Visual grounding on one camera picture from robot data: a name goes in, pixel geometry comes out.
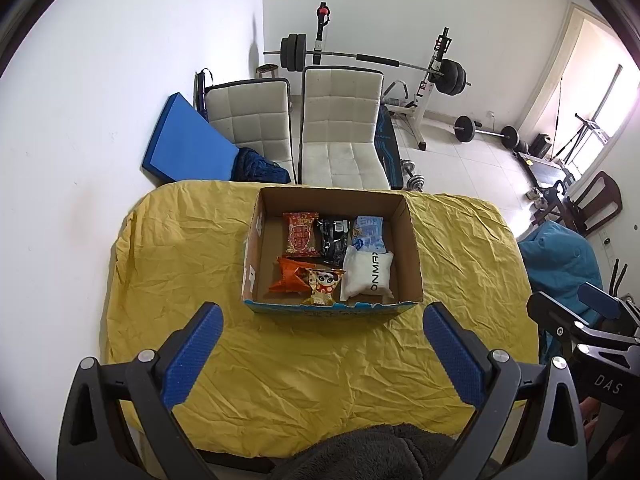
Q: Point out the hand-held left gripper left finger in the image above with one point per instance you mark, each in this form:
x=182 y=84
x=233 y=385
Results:
x=192 y=355

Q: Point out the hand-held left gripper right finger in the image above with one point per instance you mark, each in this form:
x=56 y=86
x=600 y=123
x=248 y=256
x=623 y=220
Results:
x=452 y=355

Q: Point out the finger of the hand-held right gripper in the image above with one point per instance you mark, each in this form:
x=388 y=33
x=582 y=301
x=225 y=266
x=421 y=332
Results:
x=555 y=315
x=600 y=300

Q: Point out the white soft packet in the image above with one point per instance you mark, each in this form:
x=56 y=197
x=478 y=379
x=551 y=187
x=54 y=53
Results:
x=367 y=275

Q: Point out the orange snack packet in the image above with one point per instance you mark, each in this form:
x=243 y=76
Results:
x=287 y=277

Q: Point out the panda print snack packet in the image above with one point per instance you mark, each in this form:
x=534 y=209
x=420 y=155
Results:
x=322 y=287

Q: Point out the light blue soft packet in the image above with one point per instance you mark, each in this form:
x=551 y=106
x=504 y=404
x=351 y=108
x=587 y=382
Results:
x=367 y=232

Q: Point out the red snack packet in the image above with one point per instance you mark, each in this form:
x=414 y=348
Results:
x=300 y=235

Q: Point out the black soft packet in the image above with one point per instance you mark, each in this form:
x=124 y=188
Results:
x=332 y=240

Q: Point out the person's right hand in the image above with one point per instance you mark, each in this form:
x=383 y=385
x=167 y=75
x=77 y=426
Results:
x=590 y=417

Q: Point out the black exercise machine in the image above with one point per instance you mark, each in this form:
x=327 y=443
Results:
x=616 y=280

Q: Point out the teal blanket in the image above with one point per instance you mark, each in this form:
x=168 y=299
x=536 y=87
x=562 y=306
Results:
x=555 y=260

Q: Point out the dark wooden chair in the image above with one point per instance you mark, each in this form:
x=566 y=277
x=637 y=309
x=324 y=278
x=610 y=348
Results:
x=607 y=195

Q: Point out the pair of shoes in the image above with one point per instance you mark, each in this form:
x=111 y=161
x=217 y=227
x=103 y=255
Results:
x=536 y=197

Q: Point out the yellow tablecloth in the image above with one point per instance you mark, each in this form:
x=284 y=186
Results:
x=320 y=360

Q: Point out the dark fleece clothing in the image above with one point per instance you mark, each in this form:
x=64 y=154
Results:
x=360 y=452

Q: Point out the black treadmill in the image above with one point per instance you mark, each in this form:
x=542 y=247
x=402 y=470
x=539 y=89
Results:
x=545 y=172

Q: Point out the black floor heater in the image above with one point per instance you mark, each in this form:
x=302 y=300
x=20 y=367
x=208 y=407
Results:
x=540 y=146

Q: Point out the black folding stand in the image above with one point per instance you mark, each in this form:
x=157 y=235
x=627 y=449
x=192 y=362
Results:
x=592 y=127

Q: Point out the chrome dumbbell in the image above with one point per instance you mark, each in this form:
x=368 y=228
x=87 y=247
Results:
x=407 y=166
x=416 y=183

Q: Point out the dark blue cloth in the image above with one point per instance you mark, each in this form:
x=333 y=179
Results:
x=260 y=167

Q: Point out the short barbell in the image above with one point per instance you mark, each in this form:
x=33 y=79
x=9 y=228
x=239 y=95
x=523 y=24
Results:
x=465 y=127

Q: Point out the blue folded mat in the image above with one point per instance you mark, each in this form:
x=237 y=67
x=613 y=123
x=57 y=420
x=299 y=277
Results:
x=185 y=145

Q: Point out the cream padded chair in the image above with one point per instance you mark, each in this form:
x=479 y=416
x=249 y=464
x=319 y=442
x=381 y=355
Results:
x=250 y=120
x=340 y=110

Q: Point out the white barbell rack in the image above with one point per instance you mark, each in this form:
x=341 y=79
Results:
x=417 y=115

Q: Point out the long barbell with plates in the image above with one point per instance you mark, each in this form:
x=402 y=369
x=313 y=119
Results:
x=375 y=59

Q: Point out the black folded frame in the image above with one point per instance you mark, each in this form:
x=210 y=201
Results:
x=202 y=90

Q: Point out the door frame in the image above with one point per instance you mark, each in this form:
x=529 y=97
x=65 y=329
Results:
x=570 y=25

